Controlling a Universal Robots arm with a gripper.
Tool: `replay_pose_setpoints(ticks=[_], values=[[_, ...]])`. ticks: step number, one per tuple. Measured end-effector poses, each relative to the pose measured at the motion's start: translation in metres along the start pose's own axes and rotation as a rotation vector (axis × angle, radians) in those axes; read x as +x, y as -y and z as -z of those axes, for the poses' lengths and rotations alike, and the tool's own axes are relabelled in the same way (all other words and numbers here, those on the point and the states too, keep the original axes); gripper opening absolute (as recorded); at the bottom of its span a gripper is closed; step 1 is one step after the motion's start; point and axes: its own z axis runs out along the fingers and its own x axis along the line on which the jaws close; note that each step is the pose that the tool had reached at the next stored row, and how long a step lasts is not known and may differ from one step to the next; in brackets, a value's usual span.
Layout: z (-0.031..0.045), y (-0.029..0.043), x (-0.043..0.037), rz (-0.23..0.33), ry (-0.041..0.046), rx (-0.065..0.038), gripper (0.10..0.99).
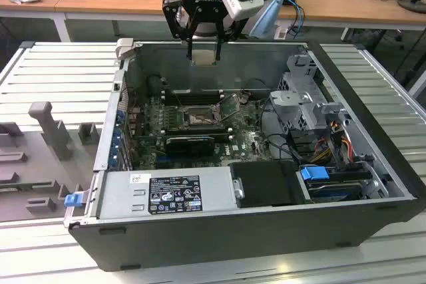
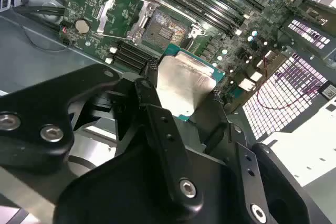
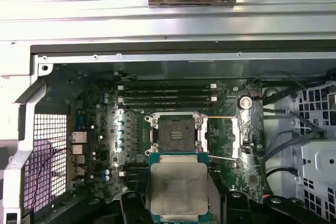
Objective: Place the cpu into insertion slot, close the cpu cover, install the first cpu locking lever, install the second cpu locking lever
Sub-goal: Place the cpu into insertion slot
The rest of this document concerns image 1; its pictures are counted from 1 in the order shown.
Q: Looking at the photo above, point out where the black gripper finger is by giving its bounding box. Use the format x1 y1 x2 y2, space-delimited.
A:
162 0 198 63
214 17 248 63

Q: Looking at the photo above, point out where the silver square CPU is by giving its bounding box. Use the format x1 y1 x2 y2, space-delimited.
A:
192 49 216 67

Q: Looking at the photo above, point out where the metal socket cover frame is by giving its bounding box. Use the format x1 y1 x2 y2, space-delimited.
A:
215 92 246 122

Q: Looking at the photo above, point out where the CPU socket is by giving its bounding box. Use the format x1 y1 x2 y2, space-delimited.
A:
181 104 222 126

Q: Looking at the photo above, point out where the pale blue teach pendant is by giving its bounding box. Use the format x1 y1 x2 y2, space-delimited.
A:
248 0 288 38

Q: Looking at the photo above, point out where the silver perforated drive cage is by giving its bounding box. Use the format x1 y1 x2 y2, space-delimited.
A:
268 53 349 132

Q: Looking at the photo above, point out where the green motherboard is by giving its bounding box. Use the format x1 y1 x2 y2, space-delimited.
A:
132 92 278 170

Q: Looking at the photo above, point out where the black graphics card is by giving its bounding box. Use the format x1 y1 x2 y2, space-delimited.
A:
165 135 216 158

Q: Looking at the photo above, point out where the blue expansion card retainer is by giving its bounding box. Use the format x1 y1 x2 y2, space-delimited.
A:
111 107 126 172

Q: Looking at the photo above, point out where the black plastic shroud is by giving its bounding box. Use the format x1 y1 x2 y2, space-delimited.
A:
229 160 306 208

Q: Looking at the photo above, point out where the hard disk in blue carrier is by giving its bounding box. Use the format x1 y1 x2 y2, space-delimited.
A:
298 165 364 204

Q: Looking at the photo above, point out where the silver power supply with label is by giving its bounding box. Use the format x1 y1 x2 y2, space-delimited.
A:
95 170 240 221

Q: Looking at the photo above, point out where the black open PC case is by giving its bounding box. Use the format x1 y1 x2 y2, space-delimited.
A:
63 38 426 272

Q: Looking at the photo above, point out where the grey parts rack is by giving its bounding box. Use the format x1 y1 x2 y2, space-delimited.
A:
0 100 103 222

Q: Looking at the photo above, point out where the blue case latch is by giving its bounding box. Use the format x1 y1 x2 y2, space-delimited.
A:
64 193 83 209

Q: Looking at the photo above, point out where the thin black looped cable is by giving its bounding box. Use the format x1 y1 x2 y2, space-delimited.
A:
244 78 271 92

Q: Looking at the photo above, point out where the grey case handle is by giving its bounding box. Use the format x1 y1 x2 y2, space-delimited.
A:
115 38 136 63

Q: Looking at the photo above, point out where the blue cable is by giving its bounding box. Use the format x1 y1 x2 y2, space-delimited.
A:
286 0 306 33

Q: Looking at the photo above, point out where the thick black cable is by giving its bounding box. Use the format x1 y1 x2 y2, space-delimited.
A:
260 97 294 162

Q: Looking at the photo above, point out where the yellow red wire bundle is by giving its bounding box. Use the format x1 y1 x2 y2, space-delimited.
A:
312 120 354 168

